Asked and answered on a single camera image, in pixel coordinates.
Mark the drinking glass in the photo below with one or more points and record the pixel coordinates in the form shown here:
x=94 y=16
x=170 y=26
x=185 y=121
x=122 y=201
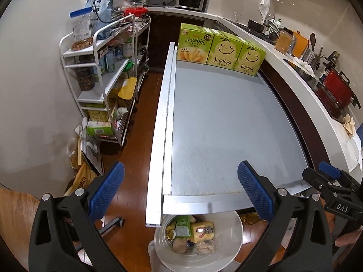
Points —
x=234 y=17

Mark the white shopping bag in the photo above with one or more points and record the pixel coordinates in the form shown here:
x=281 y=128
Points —
x=90 y=147

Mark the green snack box fries picture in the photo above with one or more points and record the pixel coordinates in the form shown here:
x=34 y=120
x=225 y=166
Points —
x=194 y=45

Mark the white dish cloth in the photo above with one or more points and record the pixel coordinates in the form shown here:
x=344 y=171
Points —
x=305 y=66

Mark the yellow paper bag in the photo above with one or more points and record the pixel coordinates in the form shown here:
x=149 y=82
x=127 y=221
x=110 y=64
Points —
x=127 y=87

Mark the green face-print snack box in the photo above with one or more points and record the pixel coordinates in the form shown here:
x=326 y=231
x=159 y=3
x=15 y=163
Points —
x=224 y=52
x=249 y=61

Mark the metal kitchen faucet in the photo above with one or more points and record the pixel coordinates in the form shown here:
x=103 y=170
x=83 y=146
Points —
x=272 y=24

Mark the clear container blue lid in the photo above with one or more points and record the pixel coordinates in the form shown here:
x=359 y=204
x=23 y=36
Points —
x=82 y=31

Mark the small brown paper cup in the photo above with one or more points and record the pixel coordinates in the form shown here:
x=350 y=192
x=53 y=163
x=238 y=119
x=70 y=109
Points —
x=180 y=246

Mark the gold foil wrapper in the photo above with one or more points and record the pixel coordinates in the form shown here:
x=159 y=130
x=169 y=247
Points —
x=249 y=219

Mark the red cooking pot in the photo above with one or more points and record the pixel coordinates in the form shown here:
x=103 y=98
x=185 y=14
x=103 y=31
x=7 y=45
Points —
x=337 y=90

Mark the clear bag with brown paper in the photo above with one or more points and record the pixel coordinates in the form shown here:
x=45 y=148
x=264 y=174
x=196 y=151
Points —
x=205 y=248

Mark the grey chair base leg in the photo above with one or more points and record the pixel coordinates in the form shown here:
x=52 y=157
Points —
x=113 y=225

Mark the crumpled beige paper towel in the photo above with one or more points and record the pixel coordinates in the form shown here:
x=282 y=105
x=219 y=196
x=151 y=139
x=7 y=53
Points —
x=349 y=126

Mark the white metal rack trolley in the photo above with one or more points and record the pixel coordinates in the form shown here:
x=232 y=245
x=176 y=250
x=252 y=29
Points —
x=99 y=90

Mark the black induction hob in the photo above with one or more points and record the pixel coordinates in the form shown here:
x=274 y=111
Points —
x=309 y=83

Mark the white trash bin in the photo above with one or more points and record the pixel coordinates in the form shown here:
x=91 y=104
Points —
x=227 y=249

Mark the red lid food container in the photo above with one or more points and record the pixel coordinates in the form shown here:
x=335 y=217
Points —
x=136 y=12

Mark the steel utensil holder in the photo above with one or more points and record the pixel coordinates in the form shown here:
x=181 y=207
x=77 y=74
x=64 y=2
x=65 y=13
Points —
x=310 y=59

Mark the amber plastic container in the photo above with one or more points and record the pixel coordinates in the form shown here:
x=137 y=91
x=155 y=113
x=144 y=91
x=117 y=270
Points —
x=283 y=42

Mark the blue coffee bag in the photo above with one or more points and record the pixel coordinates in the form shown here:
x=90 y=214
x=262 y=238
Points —
x=99 y=5

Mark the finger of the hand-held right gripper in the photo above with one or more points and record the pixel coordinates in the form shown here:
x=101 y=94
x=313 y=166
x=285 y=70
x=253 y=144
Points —
x=329 y=168
x=313 y=177

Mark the hanging clear plastic bag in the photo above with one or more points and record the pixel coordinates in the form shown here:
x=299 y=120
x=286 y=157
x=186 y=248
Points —
x=266 y=2

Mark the wooden chair seat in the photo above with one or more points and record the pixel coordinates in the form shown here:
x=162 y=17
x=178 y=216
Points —
x=17 y=218

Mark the yellow foil wrapper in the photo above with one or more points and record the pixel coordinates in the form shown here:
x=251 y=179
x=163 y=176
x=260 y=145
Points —
x=171 y=231

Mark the green snack carton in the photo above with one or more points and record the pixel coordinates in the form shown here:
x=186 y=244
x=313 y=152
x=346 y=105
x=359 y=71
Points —
x=99 y=124

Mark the yellow cardboard box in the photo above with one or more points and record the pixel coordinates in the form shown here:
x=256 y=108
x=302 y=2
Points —
x=202 y=231

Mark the orange cutting board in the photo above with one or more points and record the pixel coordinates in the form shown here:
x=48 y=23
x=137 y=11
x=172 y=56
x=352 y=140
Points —
x=300 y=44

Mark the person's right hand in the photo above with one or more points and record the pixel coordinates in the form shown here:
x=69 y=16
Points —
x=348 y=238

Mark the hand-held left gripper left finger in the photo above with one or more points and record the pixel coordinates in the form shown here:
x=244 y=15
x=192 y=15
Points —
x=107 y=192

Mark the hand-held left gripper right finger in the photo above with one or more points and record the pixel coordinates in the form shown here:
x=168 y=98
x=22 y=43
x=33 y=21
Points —
x=255 y=192

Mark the green snack bag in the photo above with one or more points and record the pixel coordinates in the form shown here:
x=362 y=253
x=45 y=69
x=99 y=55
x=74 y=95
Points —
x=182 y=228

